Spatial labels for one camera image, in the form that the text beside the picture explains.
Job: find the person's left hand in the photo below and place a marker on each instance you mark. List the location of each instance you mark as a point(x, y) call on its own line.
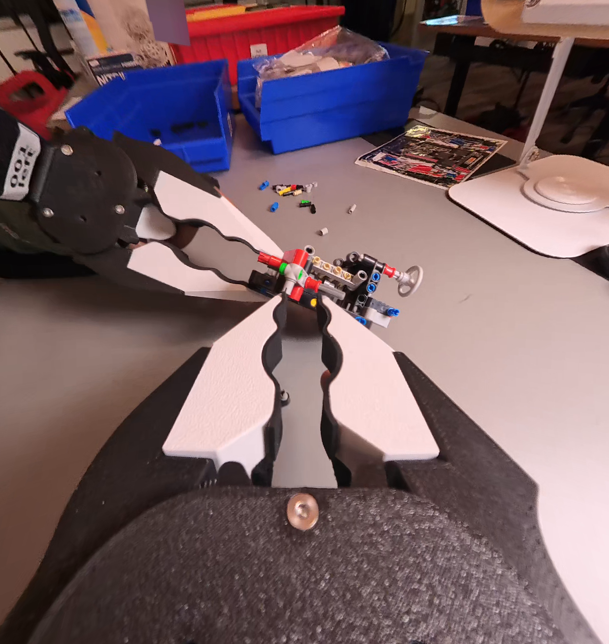
point(186, 235)

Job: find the small multicoloured lego piece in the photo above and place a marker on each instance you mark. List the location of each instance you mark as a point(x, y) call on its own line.
point(287, 189)

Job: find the printed cardboard box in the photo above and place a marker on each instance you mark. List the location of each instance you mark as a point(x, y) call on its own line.
point(123, 40)

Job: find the small black lego piece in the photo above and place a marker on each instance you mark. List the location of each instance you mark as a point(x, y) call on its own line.
point(186, 127)

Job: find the lego car chassis assembly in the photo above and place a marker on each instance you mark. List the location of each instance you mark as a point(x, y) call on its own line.
point(364, 287)

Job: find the lego sticker sheet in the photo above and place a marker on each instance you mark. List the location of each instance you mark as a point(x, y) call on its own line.
point(430, 156)

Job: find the red plastic bin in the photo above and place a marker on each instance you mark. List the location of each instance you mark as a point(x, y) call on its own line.
point(234, 40)

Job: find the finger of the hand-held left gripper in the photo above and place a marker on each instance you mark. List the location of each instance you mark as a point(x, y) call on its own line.
point(198, 201)
point(173, 271)

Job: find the clear bags of lego parts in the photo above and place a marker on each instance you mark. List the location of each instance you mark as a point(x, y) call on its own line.
point(314, 60)

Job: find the blue plastic parts bin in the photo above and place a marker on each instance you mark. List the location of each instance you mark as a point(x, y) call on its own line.
point(133, 110)
point(334, 110)

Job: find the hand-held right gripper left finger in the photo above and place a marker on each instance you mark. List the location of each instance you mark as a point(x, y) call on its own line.
point(224, 402)

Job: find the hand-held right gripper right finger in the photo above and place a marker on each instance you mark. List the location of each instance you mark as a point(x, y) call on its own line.
point(379, 402)

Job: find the person's right hand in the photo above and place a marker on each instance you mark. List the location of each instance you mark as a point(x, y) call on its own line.
point(325, 380)

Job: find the yellow plastic bin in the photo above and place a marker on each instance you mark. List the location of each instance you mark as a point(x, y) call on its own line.
point(214, 12)

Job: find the wooden side table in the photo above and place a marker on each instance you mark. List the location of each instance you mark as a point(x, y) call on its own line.
point(485, 32)

